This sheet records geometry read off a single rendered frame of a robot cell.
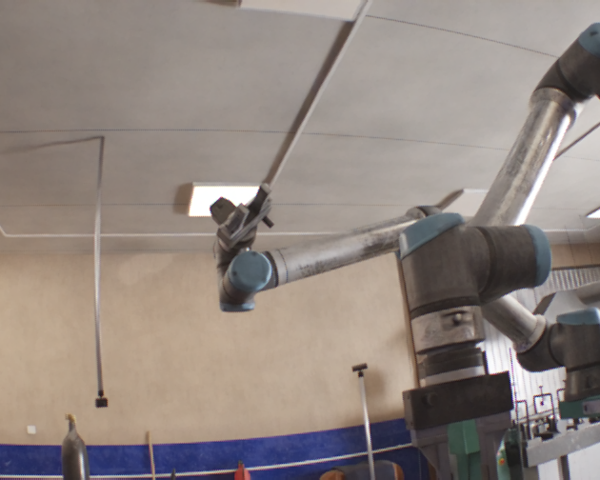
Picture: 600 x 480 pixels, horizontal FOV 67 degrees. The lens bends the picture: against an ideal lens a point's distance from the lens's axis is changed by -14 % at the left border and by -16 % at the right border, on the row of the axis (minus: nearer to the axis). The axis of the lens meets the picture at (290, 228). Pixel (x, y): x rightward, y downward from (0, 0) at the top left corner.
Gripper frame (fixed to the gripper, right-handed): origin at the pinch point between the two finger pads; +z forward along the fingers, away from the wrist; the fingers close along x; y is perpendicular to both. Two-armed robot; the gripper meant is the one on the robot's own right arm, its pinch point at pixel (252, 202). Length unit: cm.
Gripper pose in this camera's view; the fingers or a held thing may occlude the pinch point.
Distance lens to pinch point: 112.1
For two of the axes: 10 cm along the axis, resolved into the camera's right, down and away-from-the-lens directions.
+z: 2.6, -3.6, -9.0
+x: -6.6, 6.1, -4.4
